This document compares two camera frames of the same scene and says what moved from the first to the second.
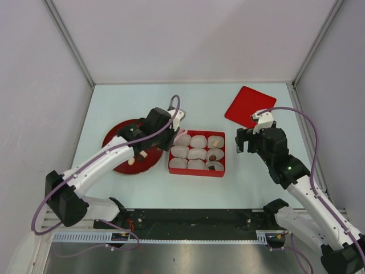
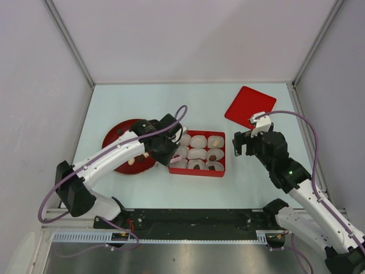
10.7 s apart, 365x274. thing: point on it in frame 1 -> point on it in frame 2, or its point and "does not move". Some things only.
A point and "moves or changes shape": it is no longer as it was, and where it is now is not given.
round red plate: (134, 166) does not move
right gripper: (245, 135) does not move
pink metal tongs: (180, 133) moves or changes shape
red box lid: (247, 102) does not move
